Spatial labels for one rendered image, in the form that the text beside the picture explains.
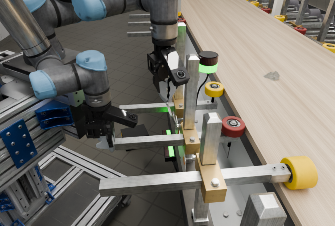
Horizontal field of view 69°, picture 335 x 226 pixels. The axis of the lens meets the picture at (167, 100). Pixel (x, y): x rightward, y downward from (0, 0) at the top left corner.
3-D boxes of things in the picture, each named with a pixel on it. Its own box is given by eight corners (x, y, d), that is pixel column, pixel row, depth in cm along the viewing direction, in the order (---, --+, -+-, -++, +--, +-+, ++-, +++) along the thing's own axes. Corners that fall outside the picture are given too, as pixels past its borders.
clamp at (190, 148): (185, 154, 84) (185, 143, 81) (179, 128, 95) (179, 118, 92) (201, 153, 84) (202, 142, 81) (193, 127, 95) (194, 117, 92)
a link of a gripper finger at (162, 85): (160, 95, 83) (159, 70, 77) (168, 104, 78) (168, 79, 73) (151, 97, 81) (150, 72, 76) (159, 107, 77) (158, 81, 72)
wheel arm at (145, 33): (127, 38, 190) (126, 33, 187) (127, 37, 193) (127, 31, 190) (183, 36, 193) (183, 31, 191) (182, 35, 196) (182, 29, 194)
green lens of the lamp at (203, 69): (199, 73, 73) (200, 67, 72) (195, 65, 78) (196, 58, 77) (219, 73, 74) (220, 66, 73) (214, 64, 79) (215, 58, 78)
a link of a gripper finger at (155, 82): (166, 88, 77) (166, 63, 72) (168, 91, 75) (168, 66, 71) (152, 92, 75) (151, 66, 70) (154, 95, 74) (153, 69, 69)
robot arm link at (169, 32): (183, 23, 64) (154, 27, 61) (182, 40, 67) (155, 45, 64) (170, 16, 70) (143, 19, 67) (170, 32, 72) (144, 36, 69)
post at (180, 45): (174, 123, 118) (177, 24, 91) (173, 119, 120) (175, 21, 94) (182, 123, 118) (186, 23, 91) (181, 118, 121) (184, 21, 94)
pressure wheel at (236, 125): (221, 154, 87) (226, 129, 81) (215, 139, 94) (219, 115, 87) (243, 152, 88) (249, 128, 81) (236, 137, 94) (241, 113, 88)
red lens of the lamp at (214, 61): (200, 66, 72) (201, 59, 71) (196, 57, 77) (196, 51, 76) (220, 65, 73) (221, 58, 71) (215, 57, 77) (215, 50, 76)
